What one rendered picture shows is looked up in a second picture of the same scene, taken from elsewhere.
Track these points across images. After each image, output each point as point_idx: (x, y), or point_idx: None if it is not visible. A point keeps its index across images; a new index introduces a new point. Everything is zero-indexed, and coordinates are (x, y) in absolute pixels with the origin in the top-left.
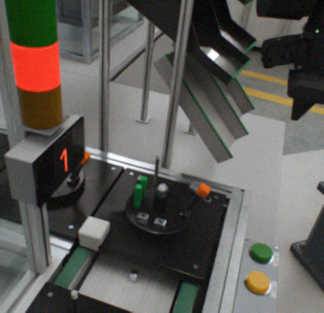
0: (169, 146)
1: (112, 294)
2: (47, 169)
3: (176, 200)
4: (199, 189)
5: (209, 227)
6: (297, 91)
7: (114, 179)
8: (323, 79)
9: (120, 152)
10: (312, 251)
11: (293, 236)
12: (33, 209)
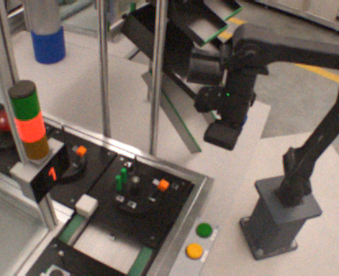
0: (153, 138)
1: (97, 248)
2: (39, 183)
3: (149, 186)
4: (159, 185)
5: (171, 208)
6: (208, 139)
7: (107, 163)
8: (228, 131)
9: (125, 130)
10: (249, 226)
11: (245, 211)
12: None
